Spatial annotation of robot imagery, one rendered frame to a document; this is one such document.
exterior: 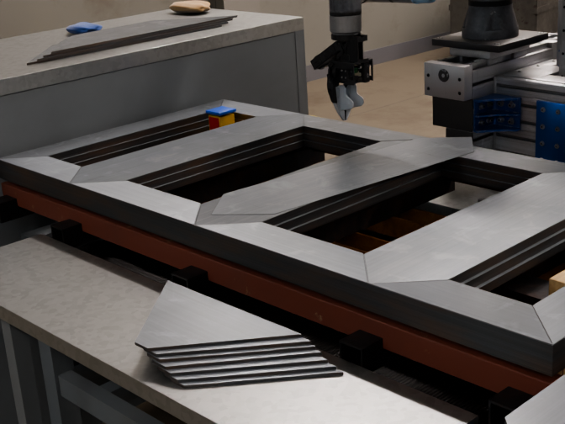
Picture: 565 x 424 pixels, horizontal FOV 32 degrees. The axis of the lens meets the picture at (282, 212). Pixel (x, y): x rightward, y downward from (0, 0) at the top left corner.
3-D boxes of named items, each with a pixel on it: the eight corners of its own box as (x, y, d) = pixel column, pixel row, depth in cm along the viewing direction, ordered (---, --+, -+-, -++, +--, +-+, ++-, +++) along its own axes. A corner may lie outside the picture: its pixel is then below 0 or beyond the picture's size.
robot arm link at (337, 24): (322, 15, 229) (345, 11, 235) (323, 35, 231) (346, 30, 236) (346, 17, 224) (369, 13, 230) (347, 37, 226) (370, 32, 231)
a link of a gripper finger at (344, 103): (351, 125, 233) (349, 87, 230) (332, 122, 237) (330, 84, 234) (359, 122, 235) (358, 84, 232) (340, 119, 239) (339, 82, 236)
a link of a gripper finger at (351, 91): (359, 122, 235) (358, 84, 232) (340, 119, 239) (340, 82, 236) (367, 119, 237) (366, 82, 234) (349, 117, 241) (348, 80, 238)
